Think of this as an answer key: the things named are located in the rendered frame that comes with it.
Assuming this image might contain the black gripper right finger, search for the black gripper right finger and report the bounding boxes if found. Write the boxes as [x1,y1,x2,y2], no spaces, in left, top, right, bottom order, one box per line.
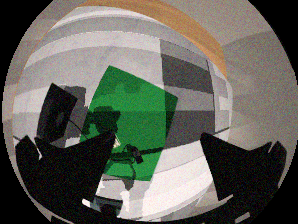
[200,132,273,201]

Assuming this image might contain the green circuit board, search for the green circuit board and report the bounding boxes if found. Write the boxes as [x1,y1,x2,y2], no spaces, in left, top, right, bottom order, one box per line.
[80,65,178,181]

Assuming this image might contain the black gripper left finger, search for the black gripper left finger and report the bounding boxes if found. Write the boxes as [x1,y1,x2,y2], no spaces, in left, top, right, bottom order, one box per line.
[35,129,116,202]

